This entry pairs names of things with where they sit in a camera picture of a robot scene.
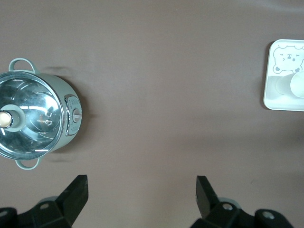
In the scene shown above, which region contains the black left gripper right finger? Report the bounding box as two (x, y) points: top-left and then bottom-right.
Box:
(191, 175), (293, 228)

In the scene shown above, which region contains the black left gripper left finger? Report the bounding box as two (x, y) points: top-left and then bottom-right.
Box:
(0, 175), (89, 228)

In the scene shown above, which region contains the white plastic cup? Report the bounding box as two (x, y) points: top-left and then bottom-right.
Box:
(275, 70), (304, 99)

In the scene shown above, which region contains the white tray with bear print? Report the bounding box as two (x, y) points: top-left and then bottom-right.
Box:
(263, 39), (304, 111)

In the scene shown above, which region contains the glass pot lid with knob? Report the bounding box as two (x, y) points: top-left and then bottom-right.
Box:
(0, 72), (70, 161)

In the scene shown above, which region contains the pale green electric cooking pot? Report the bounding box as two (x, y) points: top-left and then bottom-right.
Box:
(0, 58), (83, 171)

